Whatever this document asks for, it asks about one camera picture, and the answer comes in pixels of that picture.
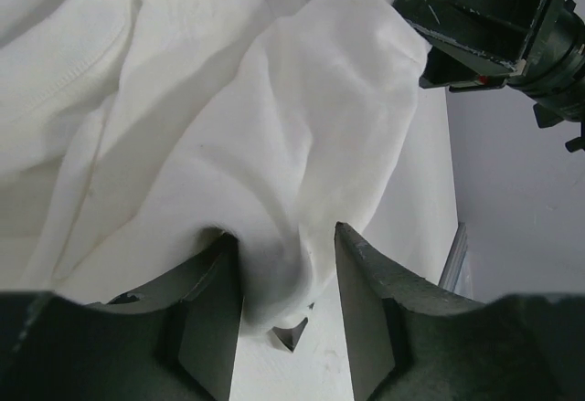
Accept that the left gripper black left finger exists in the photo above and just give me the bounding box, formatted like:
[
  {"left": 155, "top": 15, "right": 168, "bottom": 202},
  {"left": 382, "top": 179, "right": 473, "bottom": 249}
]
[{"left": 108, "top": 234, "right": 242, "bottom": 400}]

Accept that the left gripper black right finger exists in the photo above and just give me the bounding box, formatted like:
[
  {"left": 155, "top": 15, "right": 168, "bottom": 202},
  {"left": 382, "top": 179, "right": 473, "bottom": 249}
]
[{"left": 334, "top": 221, "right": 485, "bottom": 401}]

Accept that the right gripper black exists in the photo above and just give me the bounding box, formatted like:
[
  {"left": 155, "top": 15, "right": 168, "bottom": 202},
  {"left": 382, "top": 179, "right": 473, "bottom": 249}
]
[{"left": 394, "top": 0, "right": 584, "bottom": 121}]

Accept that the right aluminium frame post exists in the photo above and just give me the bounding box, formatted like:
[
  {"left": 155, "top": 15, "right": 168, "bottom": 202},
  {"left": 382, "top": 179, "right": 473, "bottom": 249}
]
[{"left": 438, "top": 222, "right": 468, "bottom": 292}]

